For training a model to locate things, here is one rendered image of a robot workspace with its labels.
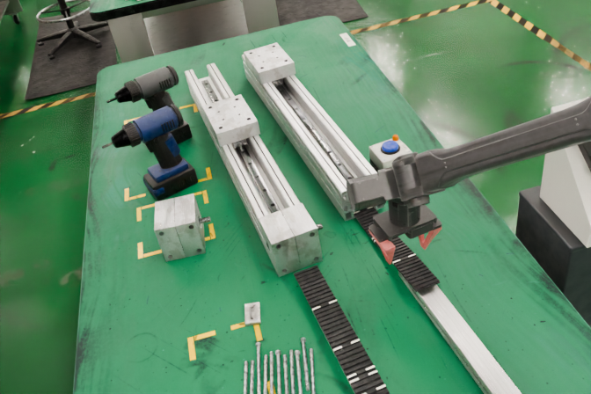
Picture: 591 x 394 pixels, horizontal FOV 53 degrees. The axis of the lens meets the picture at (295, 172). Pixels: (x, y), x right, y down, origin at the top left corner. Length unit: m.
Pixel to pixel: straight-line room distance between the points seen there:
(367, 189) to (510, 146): 0.27
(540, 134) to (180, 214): 0.78
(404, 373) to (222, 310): 0.38
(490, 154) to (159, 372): 0.70
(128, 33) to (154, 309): 1.95
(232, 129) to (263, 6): 1.60
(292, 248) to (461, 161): 0.45
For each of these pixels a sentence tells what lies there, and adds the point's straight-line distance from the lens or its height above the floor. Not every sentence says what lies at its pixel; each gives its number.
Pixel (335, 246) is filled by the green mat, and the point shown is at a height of 0.78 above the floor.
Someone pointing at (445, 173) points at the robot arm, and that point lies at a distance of 0.94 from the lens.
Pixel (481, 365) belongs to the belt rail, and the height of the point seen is 0.81.
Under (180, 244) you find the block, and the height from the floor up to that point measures 0.82.
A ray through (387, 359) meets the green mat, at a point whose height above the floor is 0.78.
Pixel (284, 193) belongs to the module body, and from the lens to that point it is 1.33.
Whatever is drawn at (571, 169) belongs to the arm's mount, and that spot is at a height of 0.92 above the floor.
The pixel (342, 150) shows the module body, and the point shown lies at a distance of 1.45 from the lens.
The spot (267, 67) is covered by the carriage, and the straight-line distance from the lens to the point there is 1.77.
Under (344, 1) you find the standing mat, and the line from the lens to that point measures 4.56.
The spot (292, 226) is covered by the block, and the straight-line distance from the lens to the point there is 1.23.
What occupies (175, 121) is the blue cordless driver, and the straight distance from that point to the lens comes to 1.47.
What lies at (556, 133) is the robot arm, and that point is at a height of 1.22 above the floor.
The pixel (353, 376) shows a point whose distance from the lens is 1.06.
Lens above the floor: 1.69
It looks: 37 degrees down
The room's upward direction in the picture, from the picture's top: 10 degrees counter-clockwise
